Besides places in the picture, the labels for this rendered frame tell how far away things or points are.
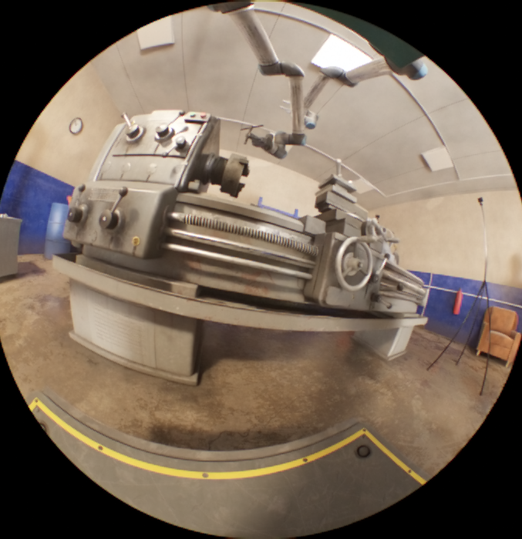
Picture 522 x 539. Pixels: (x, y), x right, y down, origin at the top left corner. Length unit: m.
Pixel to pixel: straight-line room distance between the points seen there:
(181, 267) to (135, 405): 0.62
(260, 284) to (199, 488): 0.69
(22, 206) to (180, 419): 3.58
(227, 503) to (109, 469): 0.16
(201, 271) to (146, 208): 0.33
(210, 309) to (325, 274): 0.43
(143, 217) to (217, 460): 0.62
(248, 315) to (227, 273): 0.22
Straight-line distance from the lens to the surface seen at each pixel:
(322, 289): 0.63
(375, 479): 0.40
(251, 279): 0.69
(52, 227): 3.36
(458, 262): 4.69
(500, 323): 4.21
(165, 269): 0.71
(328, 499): 0.34
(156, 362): 0.83
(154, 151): 0.84
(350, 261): 0.62
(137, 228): 0.58
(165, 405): 0.76
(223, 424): 0.72
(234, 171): 0.89
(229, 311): 0.52
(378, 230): 0.74
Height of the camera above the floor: 0.62
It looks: 3 degrees down
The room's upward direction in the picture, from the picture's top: 13 degrees clockwise
